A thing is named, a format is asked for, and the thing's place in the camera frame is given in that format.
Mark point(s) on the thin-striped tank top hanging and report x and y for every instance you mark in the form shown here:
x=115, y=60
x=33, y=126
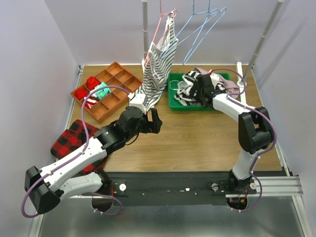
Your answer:
x=158, y=64

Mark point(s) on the wide-striped black white tank top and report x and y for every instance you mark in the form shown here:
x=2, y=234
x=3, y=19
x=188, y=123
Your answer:
x=186, y=91

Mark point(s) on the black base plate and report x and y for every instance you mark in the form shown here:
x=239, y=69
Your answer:
x=174, y=188

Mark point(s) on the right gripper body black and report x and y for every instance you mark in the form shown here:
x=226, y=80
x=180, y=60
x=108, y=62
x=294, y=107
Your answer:
x=199, y=92

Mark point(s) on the brown compartment tray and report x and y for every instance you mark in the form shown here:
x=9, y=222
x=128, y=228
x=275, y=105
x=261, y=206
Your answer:
x=102, y=104

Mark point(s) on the red black plaid shirt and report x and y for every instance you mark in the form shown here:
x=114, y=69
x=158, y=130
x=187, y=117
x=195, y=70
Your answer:
x=69, y=141

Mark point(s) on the light blue wire hanger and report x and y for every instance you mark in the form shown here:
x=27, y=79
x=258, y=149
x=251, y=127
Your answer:
x=213, y=16

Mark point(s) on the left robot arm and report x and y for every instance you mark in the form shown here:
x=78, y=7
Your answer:
x=46, y=187

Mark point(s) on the rack pole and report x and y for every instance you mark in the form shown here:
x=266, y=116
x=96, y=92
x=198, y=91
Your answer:
x=145, y=29
x=263, y=38

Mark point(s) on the red sock ball lower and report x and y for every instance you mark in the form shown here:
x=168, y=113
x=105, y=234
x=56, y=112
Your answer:
x=80, y=93

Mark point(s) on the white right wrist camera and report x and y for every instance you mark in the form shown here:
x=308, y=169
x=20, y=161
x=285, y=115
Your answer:
x=214, y=78

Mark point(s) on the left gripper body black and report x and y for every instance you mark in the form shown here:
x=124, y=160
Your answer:
x=150, y=125

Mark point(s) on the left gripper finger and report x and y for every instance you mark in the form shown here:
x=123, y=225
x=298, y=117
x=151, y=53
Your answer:
x=156, y=122
x=149, y=116

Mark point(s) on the red sock ball upper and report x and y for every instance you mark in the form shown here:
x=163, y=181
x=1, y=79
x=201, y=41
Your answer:
x=92, y=82

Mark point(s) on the red white striped sock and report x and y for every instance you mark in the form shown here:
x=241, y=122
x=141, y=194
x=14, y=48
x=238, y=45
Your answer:
x=90, y=103

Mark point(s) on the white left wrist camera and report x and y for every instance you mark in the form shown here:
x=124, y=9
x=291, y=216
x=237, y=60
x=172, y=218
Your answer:
x=138, y=101

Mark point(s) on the teal white sock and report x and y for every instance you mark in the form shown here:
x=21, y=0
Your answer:
x=100, y=94

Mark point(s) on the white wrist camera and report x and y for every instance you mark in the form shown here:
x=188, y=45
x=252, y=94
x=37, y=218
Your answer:
x=138, y=101
x=214, y=78

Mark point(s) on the mauve garment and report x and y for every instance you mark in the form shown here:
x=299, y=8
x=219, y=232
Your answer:
x=229, y=86

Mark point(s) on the right rack pole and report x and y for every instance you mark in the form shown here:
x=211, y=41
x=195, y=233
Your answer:
x=263, y=38

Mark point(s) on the green plastic bin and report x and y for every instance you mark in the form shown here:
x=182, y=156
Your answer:
x=175, y=106

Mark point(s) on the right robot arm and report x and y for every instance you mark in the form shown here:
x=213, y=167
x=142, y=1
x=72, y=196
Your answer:
x=255, y=130

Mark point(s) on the red sock ball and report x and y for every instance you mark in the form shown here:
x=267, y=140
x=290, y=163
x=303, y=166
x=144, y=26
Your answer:
x=80, y=93
x=92, y=82

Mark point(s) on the left rack pole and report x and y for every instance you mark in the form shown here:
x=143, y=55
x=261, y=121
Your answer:
x=145, y=29

